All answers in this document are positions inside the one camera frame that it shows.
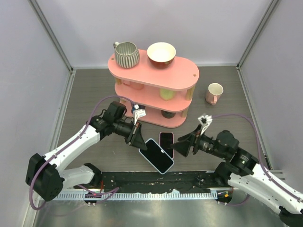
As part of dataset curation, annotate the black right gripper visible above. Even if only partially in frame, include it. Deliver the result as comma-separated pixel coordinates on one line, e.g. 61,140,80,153
170,124,228,159

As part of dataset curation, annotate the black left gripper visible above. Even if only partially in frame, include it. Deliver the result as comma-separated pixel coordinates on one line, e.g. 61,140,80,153
113,119,147,150

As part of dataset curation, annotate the purple smartphone black screen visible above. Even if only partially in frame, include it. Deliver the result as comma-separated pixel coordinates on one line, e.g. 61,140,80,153
160,131,174,158

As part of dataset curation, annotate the pink phone case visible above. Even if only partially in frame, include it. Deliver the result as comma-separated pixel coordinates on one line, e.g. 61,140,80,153
159,131,175,160

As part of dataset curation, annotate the light blue phone case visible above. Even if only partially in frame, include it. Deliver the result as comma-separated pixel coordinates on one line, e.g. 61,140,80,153
138,138,175,175

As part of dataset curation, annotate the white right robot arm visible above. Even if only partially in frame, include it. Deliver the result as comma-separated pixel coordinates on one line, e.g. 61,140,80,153
171,127,303,227

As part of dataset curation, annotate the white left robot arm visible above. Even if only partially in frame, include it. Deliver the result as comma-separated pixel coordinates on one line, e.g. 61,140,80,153
26,101,146,201

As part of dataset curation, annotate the blue mug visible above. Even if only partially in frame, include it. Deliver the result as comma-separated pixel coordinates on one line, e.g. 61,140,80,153
131,104,145,114

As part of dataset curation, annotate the dark teal mug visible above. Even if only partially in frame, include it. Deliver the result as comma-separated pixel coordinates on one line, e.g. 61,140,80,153
161,110,176,119

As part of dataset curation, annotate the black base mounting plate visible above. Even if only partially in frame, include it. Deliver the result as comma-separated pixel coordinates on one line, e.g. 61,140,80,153
83,171,230,194

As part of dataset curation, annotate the pink three-tier wooden shelf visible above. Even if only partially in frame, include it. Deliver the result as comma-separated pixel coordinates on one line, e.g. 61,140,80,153
107,50,199,128

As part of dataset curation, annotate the yellow-green cup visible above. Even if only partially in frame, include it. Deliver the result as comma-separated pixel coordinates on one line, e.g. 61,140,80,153
160,88,175,101

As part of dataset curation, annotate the pink cup on shelf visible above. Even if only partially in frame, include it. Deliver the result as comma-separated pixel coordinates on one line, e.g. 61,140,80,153
122,80,144,90

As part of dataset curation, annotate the pink mug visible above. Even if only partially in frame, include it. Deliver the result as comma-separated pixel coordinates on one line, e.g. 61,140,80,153
205,83,224,105

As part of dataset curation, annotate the grey striped mug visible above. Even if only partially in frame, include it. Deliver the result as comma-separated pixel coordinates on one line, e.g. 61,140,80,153
113,42,140,69

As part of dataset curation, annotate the red bowl white inside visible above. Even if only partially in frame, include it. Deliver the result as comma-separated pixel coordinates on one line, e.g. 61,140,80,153
147,42,176,69

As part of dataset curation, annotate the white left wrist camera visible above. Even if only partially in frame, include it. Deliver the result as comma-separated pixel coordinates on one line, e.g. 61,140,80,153
132,110,146,125

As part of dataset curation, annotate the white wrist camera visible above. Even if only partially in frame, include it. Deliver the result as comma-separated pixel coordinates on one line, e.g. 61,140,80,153
132,110,146,125
198,114,213,135

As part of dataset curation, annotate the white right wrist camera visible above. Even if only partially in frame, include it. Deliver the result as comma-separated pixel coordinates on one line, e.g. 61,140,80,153
198,114,213,135

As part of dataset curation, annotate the white slotted cable duct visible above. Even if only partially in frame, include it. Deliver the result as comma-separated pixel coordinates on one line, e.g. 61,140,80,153
54,190,217,201

